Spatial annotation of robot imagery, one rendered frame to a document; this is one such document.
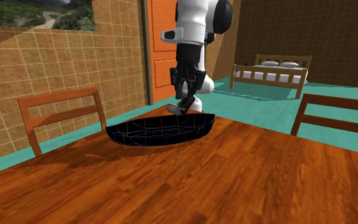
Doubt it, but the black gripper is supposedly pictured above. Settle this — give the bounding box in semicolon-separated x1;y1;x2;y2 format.
170;43;207;115

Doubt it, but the black bowl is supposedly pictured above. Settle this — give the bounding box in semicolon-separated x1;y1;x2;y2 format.
105;113;216;148

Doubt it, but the orange door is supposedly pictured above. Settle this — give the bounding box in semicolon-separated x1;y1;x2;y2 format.
147;0;180;104

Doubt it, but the wooden bed with white bedding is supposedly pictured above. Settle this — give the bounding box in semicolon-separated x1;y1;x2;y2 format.
230;54;313;100

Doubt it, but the wooden table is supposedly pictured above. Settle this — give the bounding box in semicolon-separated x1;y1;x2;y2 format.
0;104;358;224

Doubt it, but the wooden chair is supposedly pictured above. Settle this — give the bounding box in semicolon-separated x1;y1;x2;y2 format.
17;87;107;157
290;93;358;137

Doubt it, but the landscape wall picture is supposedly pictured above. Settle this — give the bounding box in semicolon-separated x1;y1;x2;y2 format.
0;0;97;32

